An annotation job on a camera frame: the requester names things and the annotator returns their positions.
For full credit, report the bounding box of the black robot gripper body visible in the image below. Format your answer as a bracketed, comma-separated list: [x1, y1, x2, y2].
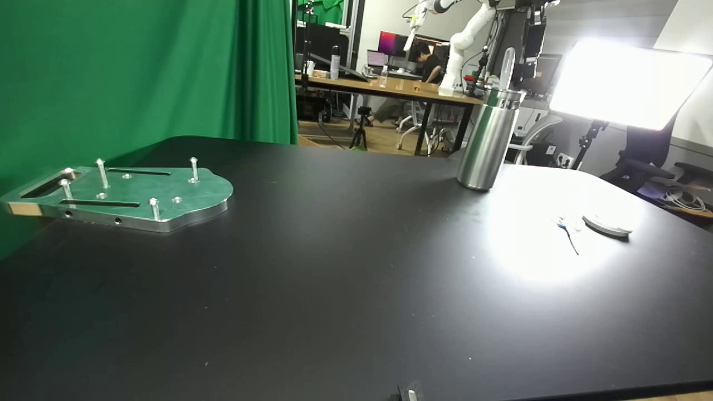
[496, 0, 558, 33]

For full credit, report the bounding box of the stainless steel flask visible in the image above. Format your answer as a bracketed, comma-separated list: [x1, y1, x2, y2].
[456, 89, 526, 190]

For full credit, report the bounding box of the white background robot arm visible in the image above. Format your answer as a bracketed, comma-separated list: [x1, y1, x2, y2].
[404, 0, 558, 95]

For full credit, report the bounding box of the bright studio light panel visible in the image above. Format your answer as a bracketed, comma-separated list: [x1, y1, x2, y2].
[551, 38, 710, 129]

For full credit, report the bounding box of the wooden background desk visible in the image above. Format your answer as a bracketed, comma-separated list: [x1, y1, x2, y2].
[295, 70, 482, 147]

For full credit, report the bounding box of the computer monitor with pink screen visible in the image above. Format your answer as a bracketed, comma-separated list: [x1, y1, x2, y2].
[378, 31, 406, 55]

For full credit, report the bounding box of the metal plate with bolts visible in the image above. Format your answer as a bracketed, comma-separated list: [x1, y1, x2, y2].
[2, 155, 234, 233]

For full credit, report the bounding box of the green screen curtain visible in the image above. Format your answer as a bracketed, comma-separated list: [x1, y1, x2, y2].
[0, 0, 300, 262]

